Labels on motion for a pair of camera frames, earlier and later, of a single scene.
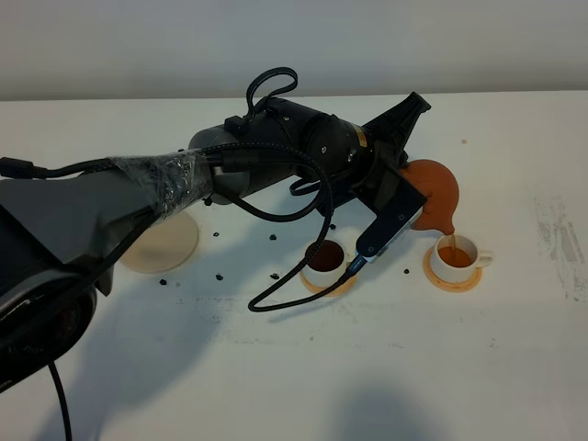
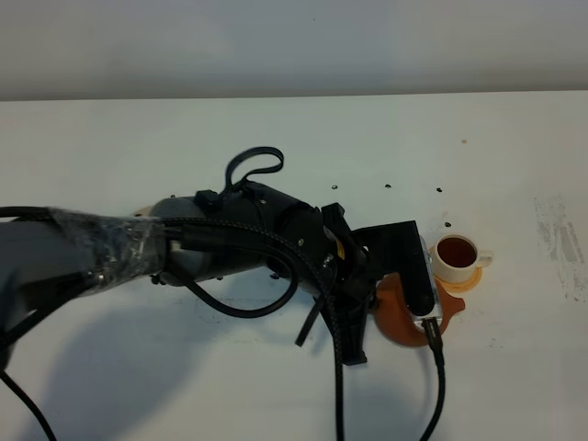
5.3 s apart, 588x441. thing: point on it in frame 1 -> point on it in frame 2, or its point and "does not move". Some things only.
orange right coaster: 454,287 does not move
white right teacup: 456,258 does not move
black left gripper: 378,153 -> 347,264
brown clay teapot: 440,190 -> 394,316
